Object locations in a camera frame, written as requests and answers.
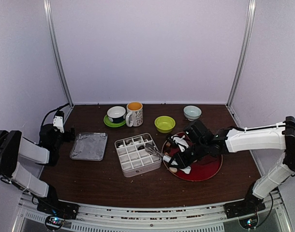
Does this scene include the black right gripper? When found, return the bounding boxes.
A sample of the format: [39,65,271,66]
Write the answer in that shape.
[168,140,208,169]

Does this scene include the white oval chocolate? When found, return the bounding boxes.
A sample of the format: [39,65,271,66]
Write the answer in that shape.
[169,167,177,173]

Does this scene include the white metal tongs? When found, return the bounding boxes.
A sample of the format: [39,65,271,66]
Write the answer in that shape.
[145,143,191,174]

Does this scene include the bunny print tin lid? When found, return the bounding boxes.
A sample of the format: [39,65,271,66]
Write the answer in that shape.
[70,132,108,161]

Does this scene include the silver divided tin box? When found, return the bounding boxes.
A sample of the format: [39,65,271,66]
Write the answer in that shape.
[115,133,162,177]

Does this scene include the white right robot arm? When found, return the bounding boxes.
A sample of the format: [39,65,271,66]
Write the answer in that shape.
[163,116,295,214]

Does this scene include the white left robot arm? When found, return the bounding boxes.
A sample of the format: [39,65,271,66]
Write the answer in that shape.
[0,108,74,215]

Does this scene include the lime green bowl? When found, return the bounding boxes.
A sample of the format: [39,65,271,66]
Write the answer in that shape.
[154,116,176,133]

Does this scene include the pale blue ceramic bowl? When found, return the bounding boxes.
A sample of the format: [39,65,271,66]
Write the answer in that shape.
[183,105,202,121]

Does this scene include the green saucer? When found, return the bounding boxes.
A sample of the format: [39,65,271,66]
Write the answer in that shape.
[103,114,127,128]

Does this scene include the white patterned mug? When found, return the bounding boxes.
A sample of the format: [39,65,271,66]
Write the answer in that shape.
[125,102,143,127]

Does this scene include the dark white-lined cup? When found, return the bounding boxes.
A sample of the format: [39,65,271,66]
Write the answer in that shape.
[107,106,126,123]

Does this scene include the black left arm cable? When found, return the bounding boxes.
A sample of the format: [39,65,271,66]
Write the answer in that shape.
[41,102,70,131]

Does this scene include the aluminium front rail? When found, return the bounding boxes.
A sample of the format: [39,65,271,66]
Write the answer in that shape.
[10,192,294,232]

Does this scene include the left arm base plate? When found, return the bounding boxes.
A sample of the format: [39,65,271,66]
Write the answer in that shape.
[37,198,79,219]

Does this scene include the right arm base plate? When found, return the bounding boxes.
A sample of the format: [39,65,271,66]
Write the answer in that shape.
[223,199,266,219]

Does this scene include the left aluminium frame post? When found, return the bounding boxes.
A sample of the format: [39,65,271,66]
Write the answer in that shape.
[43,0,74,107]

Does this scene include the aluminium frame post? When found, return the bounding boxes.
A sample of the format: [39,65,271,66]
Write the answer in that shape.
[226,0,256,109]
[43,0,74,107]

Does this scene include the right aluminium frame post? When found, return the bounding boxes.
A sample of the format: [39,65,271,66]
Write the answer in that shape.
[226,0,256,109]

